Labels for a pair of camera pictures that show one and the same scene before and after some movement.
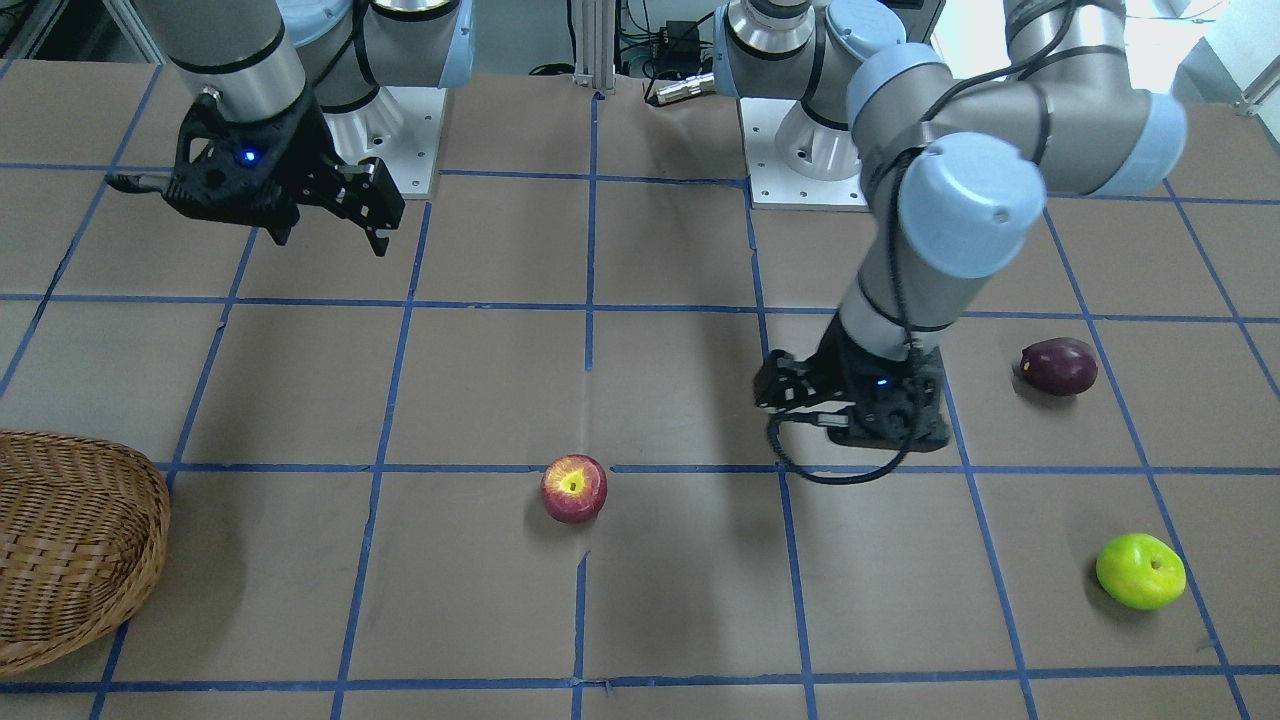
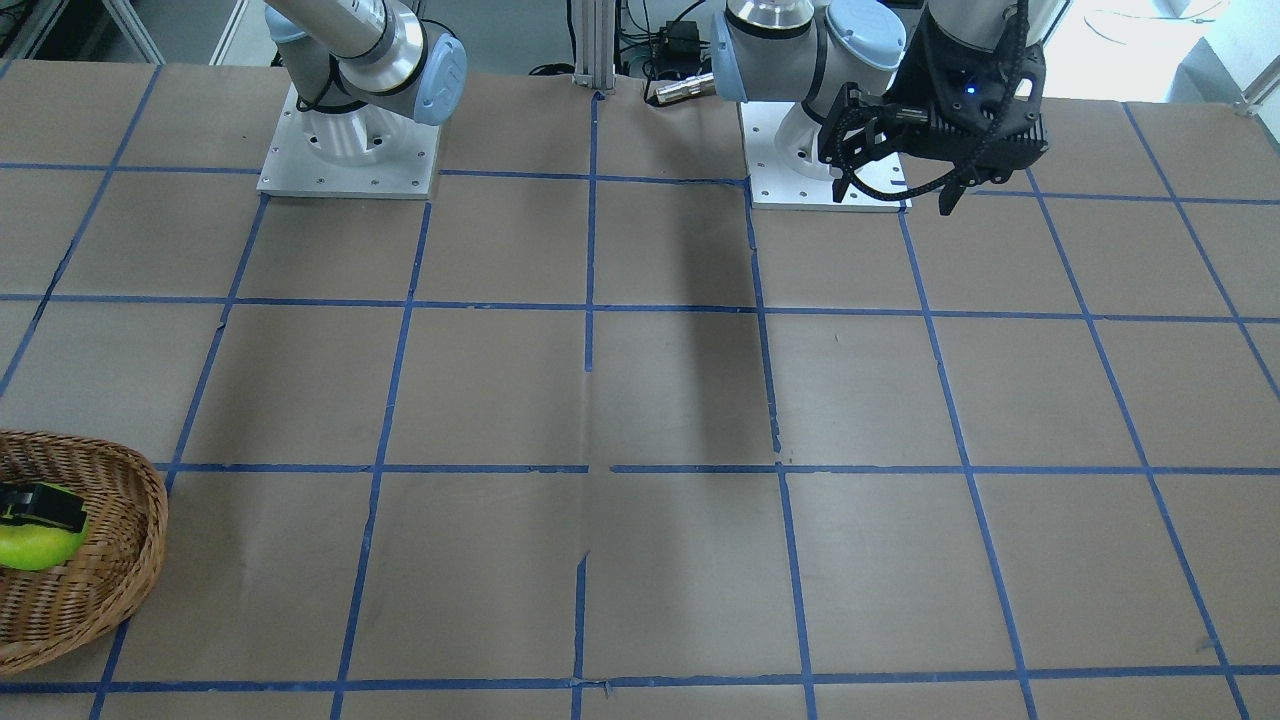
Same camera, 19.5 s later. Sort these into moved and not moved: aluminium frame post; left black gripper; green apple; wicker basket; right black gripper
Moved: left black gripper; green apple; right black gripper
Not moved: wicker basket; aluminium frame post
